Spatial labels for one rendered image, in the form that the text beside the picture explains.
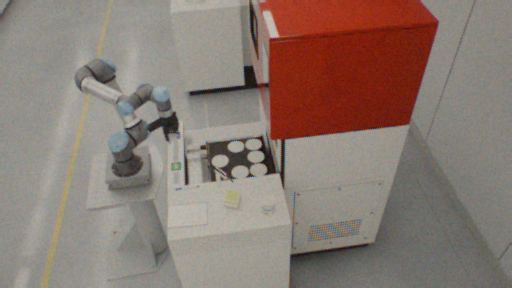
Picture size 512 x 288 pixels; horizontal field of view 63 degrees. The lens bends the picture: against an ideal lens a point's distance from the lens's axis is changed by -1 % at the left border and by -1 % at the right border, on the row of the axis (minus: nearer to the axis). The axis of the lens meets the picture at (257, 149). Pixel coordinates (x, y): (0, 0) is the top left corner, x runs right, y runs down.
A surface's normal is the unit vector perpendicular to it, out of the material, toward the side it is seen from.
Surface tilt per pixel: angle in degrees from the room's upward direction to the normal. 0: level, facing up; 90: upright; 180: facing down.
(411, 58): 90
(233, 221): 0
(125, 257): 0
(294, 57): 90
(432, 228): 0
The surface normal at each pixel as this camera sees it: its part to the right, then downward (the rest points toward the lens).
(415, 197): -0.03, -0.70
